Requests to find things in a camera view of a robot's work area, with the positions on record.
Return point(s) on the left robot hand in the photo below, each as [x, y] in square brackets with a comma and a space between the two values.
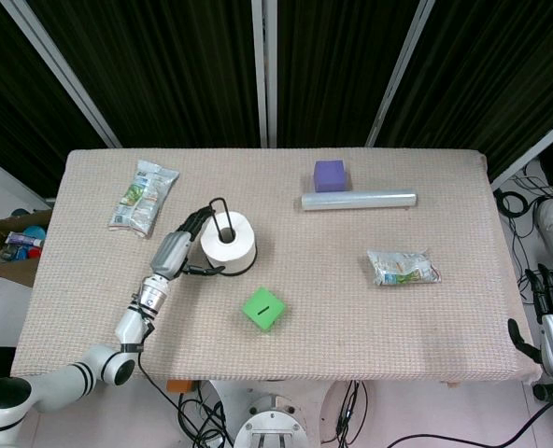
[170, 252]

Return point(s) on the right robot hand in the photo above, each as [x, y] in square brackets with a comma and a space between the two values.
[549, 322]

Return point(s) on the white toilet paper roll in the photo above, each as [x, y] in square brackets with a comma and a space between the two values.
[228, 242]

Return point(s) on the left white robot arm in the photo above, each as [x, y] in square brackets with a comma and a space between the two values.
[94, 364]

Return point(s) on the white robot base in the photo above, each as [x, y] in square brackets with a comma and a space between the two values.
[267, 420]

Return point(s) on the clear plastic wrap roll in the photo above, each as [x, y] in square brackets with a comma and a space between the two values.
[358, 200]

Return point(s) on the large printed snack bag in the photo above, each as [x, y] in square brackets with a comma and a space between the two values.
[142, 198]

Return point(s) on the beige woven tablecloth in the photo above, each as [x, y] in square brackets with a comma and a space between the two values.
[276, 261]

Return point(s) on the green cube with slot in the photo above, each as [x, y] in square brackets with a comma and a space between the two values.
[263, 310]

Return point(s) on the white tube with label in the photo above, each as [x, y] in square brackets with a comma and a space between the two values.
[24, 241]

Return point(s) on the small printed snack bag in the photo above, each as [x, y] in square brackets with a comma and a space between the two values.
[402, 267]

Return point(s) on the cardboard box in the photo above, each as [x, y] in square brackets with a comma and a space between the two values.
[10, 261]

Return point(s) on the purple cube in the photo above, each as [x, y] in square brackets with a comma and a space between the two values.
[329, 175]

